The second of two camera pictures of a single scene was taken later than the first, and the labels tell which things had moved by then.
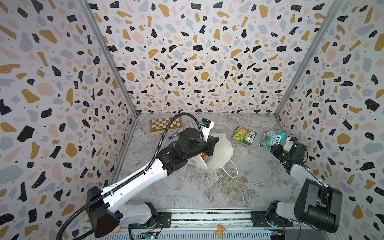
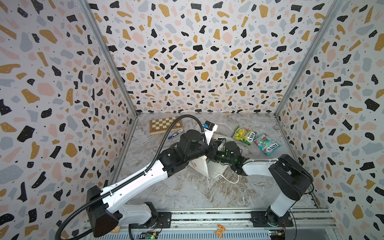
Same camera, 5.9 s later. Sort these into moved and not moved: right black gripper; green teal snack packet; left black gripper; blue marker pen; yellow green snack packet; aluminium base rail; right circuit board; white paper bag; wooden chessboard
Moved: green teal snack packet; white paper bag; right black gripper
Not moved: aluminium base rail; yellow green snack packet; right circuit board; blue marker pen; wooden chessboard; left black gripper
